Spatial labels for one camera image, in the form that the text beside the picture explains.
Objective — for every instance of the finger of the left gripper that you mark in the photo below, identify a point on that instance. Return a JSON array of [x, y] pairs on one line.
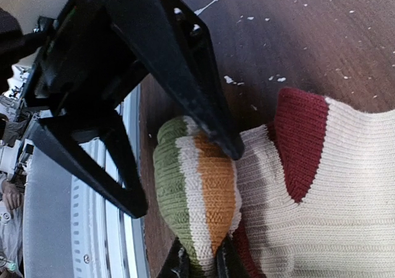
[[60, 138], [175, 46]]

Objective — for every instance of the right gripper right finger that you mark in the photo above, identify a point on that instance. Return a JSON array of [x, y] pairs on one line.
[[228, 262]]

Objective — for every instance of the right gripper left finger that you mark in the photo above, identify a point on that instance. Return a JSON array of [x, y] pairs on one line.
[[177, 263]]

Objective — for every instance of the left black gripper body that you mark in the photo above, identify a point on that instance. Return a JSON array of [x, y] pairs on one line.
[[92, 57]]

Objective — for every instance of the beige striped long sock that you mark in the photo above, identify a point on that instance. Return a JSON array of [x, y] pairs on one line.
[[312, 196]]

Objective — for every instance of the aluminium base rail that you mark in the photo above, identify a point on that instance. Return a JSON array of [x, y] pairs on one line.
[[69, 230]]

